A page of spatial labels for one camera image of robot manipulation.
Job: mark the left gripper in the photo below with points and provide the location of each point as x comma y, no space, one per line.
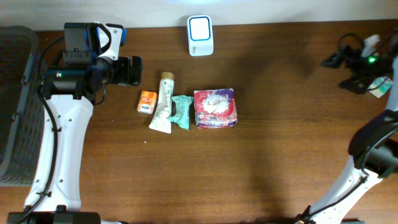
123,74

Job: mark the green white tissue pack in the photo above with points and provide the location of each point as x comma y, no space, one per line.
380,86

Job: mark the teal packet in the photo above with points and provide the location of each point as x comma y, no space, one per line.
181,110

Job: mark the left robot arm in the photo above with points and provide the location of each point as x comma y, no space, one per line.
45,111

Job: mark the red purple tissue pack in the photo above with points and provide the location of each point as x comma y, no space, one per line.
215,108

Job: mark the white barcode scanner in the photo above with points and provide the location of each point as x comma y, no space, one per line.
200,35

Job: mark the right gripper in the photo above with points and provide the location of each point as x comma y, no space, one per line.
362,83

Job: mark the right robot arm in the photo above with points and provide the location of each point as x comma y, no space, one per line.
372,151

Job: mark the white tube with cork cap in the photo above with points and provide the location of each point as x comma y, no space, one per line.
160,121

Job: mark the grey plastic mesh basket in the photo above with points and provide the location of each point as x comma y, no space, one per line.
22,113

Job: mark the orange tissue pack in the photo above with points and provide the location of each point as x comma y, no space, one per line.
147,102

